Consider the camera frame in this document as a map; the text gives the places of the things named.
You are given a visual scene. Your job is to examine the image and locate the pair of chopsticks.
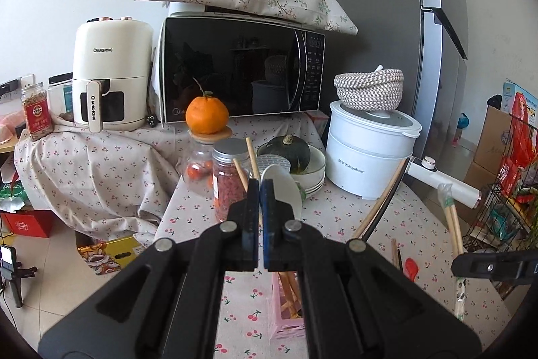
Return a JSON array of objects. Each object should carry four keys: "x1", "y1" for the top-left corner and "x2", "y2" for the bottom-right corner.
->
[{"x1": 437, "y1": 182, "x2": 468, "y2": 320}]

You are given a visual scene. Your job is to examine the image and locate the white ceramic bowl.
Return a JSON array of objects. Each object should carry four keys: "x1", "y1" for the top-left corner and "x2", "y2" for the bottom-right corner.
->
[{"x1": 256, "y1": 141, "x2": 327, "y2": 187}]

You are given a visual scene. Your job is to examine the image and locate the red gift box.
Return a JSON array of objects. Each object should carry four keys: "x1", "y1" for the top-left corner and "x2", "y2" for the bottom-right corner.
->
[{"x1": 0, "y1": 210, "x2": 55, "y2": 238}]

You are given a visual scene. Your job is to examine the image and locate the cream air fryer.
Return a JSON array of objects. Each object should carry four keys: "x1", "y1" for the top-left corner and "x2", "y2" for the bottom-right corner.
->
[{"x1": 72, "y1": 16, "x2": 154, "y2": 133}]

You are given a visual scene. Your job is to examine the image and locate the red and white carton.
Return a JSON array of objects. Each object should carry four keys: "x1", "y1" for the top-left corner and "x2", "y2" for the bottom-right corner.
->
[{"x1": 305, "y1": 111, "x2": 331, "y2": 133}]

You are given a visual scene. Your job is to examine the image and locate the yellow printed cardboard box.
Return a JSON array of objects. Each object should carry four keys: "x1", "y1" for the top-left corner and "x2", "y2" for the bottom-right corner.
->
[{"x1": 76, "y1": 235, "x2": 146, "y2": 273}]

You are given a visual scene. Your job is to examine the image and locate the orange with stem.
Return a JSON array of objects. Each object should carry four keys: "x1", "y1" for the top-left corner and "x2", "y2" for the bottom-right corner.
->
[{"x1": 185, "y1": 78, "x2": 230, "y2": 135}]

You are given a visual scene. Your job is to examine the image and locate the woven rope basket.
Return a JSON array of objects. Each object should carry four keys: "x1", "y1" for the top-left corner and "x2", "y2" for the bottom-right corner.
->
[{"x1": 334, "y1": 68, "x2": 405, "y2": 113}]

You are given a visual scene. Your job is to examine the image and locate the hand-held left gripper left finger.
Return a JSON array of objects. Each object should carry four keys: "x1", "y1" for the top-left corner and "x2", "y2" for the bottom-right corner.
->
[{"x1": 38, "y1": 178, "x2": 259, "y2": 359}]

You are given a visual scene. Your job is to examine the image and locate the dark green squash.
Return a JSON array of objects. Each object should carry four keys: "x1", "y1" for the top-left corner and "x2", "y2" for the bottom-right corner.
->
[{"x1": 266, "y1": 134, "x2": 312, "y2": 174}]

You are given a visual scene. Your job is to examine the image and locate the grey refrigerator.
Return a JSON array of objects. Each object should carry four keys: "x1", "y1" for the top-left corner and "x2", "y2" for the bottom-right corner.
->
[{"x1": 310, "y1": 0, "x2": 469, "y2": 149}]

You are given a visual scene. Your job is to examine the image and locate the green packet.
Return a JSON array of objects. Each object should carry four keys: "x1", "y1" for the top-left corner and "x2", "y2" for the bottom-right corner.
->
[{"x1": 0, "y1": 180, "x2": 30, "y2": 212}]

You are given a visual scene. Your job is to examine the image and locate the black wire rack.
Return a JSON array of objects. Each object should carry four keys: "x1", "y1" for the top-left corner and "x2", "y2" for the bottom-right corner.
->
[{"x1": 462, "y1": 113, "x2": 538, "y2": 259}]

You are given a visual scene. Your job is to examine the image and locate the clear container with black lid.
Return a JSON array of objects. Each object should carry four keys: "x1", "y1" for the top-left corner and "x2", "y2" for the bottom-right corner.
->
[{"x1": 47, "y1": 72, "x2": 76, "y2": 120}]

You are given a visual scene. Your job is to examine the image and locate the white ceramic plate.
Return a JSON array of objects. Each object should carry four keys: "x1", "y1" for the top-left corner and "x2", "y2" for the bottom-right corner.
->
[{"x1": 300, "y1": 170, "x2": 326, "y2": 199}]

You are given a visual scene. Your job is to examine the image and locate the black chopstick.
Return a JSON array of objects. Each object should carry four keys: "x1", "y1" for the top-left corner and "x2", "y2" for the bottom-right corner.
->
[{"x1": 362, "y1": 188, "x2": 398, "y2": 244}]

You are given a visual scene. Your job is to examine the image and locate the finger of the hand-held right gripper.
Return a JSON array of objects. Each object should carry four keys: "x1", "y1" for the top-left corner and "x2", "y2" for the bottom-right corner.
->
[{"x1": 451, "y1": 251, "x2": 538, "y2": 282}]

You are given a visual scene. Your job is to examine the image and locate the blue and yellow carton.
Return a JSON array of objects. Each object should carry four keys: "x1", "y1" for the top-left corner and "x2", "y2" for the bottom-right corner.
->
[{"x1": 500, "y1": 79, "x2": 538, "y2": 116}]

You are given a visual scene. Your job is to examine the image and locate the red label snack jar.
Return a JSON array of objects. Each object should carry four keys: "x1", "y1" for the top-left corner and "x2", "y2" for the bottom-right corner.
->
[{"x1": 21, "y1": 81, "x2": 54, "y2": 142}]

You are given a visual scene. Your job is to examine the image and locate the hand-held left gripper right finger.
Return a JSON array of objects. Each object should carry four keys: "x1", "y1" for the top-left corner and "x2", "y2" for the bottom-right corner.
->
[{"x1": 261, "y1": 179, "x2": 482, "y2": 359}]

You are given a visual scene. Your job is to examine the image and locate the glass jar with wooden lid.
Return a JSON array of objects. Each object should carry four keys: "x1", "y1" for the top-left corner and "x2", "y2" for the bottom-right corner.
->
[{"x1": 184, "y1": 126, "x2": 233, "y2": 200}]

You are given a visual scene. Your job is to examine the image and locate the pink cloth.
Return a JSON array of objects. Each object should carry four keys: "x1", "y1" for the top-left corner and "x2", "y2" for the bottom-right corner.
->
[{"x1": 0, "y1": 111, "x2": 26, "y2": 145}]

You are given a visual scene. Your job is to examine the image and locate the white electric cooking pot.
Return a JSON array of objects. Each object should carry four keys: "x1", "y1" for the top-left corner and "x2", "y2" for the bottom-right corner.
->
[{"x1": 325, "y1": 100, "x2": 482, "y2": 210}]

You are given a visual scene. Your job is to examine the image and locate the black power strip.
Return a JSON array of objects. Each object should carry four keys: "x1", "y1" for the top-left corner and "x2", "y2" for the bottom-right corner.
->
[{"x1": 0, "y1": 78, "x2": 22, "y2": 99}]

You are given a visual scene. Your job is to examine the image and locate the jar of red goji berries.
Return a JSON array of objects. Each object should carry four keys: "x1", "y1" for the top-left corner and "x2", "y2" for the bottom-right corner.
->
[{"x1": 211, "y1": 138, "x2": 252, "y2": 222}]

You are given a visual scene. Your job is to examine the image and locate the cherry print tablecloth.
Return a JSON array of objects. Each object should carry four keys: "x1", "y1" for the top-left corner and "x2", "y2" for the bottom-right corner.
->
[{"x1": 14, "y1": 113, "x2": 511, "y2": 359}]

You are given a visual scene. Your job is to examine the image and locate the brown cardboard box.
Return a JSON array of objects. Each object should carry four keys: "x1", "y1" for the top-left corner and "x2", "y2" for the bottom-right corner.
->
[{"x1": 464, "y1": 107, "x2": 511, "y2": 191}]

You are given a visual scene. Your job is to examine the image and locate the black microwave oven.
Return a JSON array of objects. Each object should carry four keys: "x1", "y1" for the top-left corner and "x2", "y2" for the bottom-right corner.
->
[{"x1": 157, "y1": 1, "x2": 326, "y2": 128}]

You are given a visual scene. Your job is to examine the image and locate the red plastic bag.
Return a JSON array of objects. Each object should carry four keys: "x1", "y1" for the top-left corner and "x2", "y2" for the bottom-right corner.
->
[{"x1": 498, "y1": 92, "x2": 538, "y2": 195}]

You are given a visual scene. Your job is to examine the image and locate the dark brown chopstick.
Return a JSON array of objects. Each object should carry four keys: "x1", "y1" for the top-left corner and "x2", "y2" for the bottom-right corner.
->
[{"x1": 391, "y1": 238, "x2": 404, "y2": 273}]

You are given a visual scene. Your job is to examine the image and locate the pink perforated utensil basket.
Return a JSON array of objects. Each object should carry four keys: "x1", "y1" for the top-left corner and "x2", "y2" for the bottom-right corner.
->
[{"x1": 269, "y1": 271, "x2": 307, "y2": 340}]

